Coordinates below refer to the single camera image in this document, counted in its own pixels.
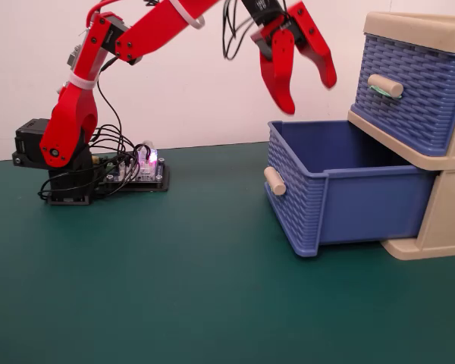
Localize red gripper with motor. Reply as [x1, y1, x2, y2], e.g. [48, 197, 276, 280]
[249, 1, 338, 116]

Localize beige cylindrical drawer handle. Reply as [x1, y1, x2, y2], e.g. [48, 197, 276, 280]
[263, 165, 287, 196]
[367, 73, 405, 99]

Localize blue woven plastic drawer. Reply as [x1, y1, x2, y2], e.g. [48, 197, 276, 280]
[264, 120, 439, 259]

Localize beige plastic drawer cabinet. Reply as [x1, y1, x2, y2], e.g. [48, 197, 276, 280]
[347, 11, 455, 262]

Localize green tape strip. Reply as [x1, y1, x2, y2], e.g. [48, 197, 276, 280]
[369, 85, 403, 101]

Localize white zip tie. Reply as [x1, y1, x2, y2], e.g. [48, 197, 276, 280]
[168, 0, 206, 30]
[67, 73, 100, 93]

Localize controller board with lit LEDs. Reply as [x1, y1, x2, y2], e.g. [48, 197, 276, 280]
[97, 146, 172, 193]

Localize dark green table mat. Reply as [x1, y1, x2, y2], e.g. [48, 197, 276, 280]
[0, 140, 455, 364]

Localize thin black servo wires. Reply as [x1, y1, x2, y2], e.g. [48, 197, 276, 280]
[221, 0, 289, 61]

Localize blue woven drawer with taped handle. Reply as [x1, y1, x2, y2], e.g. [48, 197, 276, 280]
[350, 33, 455, 158]

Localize black power cable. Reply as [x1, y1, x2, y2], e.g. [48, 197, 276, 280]
[96, 56, 136, 155]

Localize black jumper wire bundle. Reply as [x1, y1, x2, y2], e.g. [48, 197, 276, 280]
[36, 124, 165, 201]

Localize red wire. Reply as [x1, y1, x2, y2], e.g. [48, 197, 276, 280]
[86, 0, 115, 22]

